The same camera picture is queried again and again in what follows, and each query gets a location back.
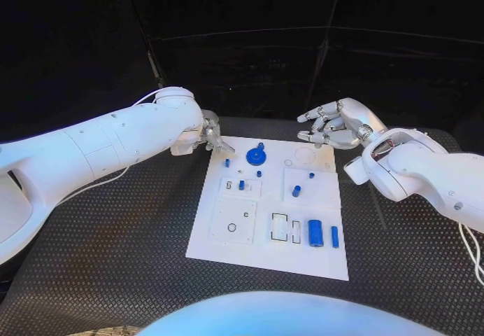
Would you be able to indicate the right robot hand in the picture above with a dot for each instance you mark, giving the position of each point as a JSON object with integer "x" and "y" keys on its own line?
{"x": 348, "y": 120}

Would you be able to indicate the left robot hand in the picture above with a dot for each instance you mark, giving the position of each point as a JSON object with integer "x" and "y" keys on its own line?
{"x": 212, "y": 131}

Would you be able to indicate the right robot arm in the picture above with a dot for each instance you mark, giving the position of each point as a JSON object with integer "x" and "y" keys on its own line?
{"x": 420, "y": 168}

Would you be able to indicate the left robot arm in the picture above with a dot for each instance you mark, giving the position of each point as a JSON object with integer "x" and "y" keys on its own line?
{"x": 94, "y": 147}

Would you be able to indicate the white task board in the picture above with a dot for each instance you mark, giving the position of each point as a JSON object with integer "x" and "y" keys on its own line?
{"x": 264, "y": 246}

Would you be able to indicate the blue gear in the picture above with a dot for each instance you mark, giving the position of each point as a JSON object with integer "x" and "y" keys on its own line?
{"x": 257, "y": 155}

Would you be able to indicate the blue block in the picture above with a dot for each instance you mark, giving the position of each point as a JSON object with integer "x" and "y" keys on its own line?
{"x": 241, "y": 184}

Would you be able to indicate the thick blue cylinder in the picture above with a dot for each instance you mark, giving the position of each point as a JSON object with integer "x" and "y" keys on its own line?
{"x": 316, "y": 233}

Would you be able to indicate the thin blue cylinder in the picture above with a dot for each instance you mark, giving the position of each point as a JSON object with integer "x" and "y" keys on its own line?
{"x": 335, "y": 236}

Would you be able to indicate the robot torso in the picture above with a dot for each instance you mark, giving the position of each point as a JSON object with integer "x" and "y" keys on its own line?
{"x": 287, "y": 315}

